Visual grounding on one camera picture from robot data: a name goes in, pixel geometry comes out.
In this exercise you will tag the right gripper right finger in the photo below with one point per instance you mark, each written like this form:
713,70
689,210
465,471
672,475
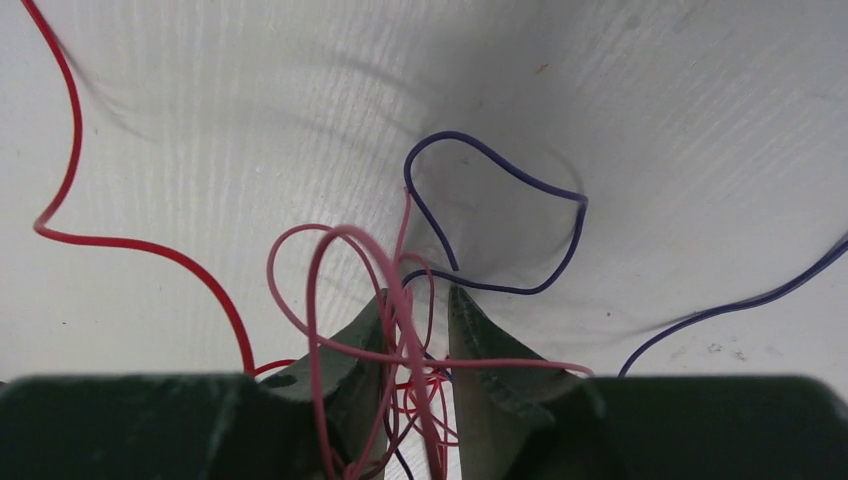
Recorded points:
520,416

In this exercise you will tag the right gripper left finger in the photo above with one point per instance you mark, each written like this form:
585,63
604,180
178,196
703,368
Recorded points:
156,426

